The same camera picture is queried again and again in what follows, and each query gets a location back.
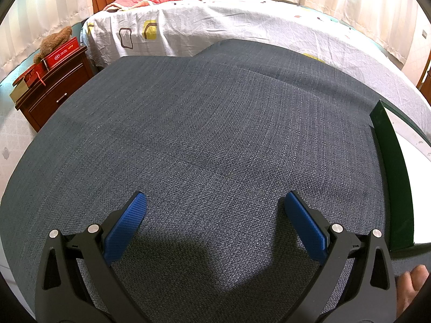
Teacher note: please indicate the white window curtain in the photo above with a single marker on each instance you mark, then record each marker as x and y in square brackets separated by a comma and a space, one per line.
[353, 0]

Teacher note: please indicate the wall switch plate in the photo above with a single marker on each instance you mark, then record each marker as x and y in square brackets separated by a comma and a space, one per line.
[424, 33]

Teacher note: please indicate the green cardboard tray box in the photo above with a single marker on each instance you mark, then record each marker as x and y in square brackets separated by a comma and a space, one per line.
[394, 175]

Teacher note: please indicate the dark grey tablecloth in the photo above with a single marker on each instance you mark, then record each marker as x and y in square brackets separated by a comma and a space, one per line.
[202, 124]

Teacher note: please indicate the gold box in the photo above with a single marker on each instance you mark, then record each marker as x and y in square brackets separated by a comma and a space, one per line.
[18, 92]

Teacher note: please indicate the bed with patterned sheet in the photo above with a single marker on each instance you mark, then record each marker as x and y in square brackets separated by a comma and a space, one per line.
[252, 23]

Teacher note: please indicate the wooden nightstand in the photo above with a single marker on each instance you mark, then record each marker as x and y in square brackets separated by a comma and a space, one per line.
[50, 97]

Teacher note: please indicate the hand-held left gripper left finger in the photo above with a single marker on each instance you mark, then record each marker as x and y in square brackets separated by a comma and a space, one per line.
[126, 228]

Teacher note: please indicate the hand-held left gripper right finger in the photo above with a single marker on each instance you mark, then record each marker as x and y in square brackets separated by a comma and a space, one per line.
[304, 228]

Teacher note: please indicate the brown teddy bear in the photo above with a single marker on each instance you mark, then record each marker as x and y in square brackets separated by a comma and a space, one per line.
[55, 40]

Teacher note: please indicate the dark red box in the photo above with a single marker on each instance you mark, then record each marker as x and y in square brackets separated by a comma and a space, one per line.
[30, 74]

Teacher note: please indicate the person's right hand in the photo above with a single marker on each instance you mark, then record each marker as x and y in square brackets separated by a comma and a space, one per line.
[410, 286]

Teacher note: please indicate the sheer side curtain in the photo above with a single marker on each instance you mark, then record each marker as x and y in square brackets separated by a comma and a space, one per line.
[33, 23]

